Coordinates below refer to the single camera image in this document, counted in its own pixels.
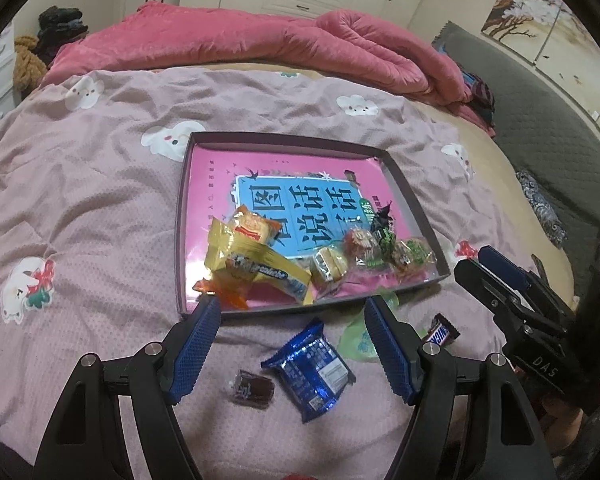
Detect green bag yellow pastry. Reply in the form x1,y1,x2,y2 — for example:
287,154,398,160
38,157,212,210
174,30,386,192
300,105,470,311
336,287,427,363

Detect brown Snickers bar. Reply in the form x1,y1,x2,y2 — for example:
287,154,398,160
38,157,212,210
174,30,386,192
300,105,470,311
425,313,460,348

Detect small dark candy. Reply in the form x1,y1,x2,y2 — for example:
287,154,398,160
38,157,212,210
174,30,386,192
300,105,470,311
230,370,275,410

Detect green label cookie packet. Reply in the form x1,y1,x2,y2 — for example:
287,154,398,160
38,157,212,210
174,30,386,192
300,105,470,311
391,237,437,275

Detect blue biscuit packet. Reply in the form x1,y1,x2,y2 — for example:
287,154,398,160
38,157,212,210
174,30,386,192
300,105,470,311
260,318,356,424

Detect red round snack packet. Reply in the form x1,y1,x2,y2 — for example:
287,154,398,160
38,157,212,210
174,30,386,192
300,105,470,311
342,228,384,268

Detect orange bread snack packet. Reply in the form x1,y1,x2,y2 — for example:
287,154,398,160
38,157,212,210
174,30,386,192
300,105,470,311
193,206,280,310

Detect small layered cake packet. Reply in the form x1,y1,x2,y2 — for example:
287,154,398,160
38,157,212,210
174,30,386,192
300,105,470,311
310,245,349,290

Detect green peas snack packet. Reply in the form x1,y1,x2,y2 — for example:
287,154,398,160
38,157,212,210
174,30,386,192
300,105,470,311
370,204,396,259

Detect yellow wafer bar packet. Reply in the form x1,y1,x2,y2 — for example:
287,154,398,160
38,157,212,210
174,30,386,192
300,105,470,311
194,218,311,310

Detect grey padded headboard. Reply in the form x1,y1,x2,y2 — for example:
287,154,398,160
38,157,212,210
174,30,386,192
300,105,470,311
434,22,600,296

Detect dark patterned clothes on bed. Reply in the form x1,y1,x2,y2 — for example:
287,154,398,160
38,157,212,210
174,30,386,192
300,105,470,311
460,67,495,128

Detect pink Chinese picture book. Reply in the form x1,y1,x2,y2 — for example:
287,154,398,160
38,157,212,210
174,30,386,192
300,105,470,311
184,143,432,302

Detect pink cartoon bed sheet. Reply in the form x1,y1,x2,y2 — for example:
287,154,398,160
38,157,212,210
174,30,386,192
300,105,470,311
0,67,544,479

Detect pink quilted duvet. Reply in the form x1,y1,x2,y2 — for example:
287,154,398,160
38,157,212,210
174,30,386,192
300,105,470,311
42,1,495,136

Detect dark clothes pile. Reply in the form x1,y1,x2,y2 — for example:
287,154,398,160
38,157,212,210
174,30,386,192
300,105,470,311
34,6,88,66

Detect tree wall painting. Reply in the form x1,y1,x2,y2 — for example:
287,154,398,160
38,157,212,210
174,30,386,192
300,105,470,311
481,0,600,128

